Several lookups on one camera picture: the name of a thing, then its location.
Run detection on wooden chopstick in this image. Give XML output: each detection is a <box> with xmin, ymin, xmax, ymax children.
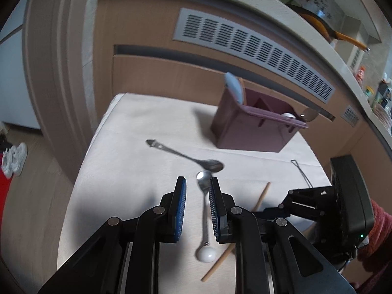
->
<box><xmin>200</xmin><ymin>181</ymin><xmax>272</xmax><ymax>282</ymax></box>

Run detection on metal shovel-shaped spoon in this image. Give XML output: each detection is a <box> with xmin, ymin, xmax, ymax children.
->
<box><xmin>290</xmin><ymin>159</ymin><xmax>314</xmax><ymax>188</ymax></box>

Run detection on thin metal ornate spoon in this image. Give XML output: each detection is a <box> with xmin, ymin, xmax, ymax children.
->
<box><xmin>146</xmin><ymin>139</ymin><xmax>224</xmax><ymax>173</ymax></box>

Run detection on grey blue plastic spoon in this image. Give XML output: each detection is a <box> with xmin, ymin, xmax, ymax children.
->
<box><xmin>224</xmin><ymin>72</ymin><xmax>246</xmax><ymax>105</ymax></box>

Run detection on small grey vent grille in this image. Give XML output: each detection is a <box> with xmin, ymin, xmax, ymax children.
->
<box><xmin>341</xmin><ymin>105</ymin><xmax>360</xmax><ymax>127</ymax></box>

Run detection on stack of plates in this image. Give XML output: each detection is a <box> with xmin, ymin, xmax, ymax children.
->
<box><xmin>373</xmin><ymin>103</ymin><xmax>392</xmax><ymax>129</ymax></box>

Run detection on white table cloth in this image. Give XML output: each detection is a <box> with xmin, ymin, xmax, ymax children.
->
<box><xmin>57</xmin><ymin>94</ymin><xmax>330</xmax><ymax>293</ymax></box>

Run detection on purple plastic utensil holder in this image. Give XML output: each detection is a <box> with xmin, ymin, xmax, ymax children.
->
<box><xmin>211</xmin><ymin>86</ymin><xmax>308</xmax><ymax>153</ymax></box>

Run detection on red door mat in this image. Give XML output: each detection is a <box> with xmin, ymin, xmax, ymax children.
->
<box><xmin>0</xmin><ymin>171</ymin><xmax>12</xmax><ymax>210</ymax></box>

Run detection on white sneaker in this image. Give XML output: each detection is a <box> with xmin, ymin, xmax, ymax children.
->
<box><xmin>11</xmin><ymin>143</ymin><xmax>28</xmax><ymax>176</ymax></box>
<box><xmin>1</xmin><ymin>149</ymin><xmax>13</xmax><ymax>179</ymax></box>

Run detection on orange condiment bottle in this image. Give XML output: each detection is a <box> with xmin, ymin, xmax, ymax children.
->
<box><xmin>355</xmin><ymin>66</ymin><xmax>366</xmax><ymax>85</ymax></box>

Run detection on black shoes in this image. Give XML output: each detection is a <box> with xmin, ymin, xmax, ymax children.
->
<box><xmin>0</xmin><ymin>134</ymin><xmax>12</xmax><ymax>153</ymax></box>

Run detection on white blue cabinet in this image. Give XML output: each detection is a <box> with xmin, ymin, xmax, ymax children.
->
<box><xmin>0</xmin><ymin>0</ymin><xmax>40</xmax><ymax>129</ymax></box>

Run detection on long grey vent grille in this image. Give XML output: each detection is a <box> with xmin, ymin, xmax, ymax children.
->
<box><xmin>173</xmin><ymin>8</ymin><xmax>335</xmax><ymax>104</ymax></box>

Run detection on dark wok with orange handle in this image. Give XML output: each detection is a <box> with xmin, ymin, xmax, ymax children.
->
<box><xmin>288</xmin><ymin>4</ymin><xmax>371</xmax><ymax>52</ymax></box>

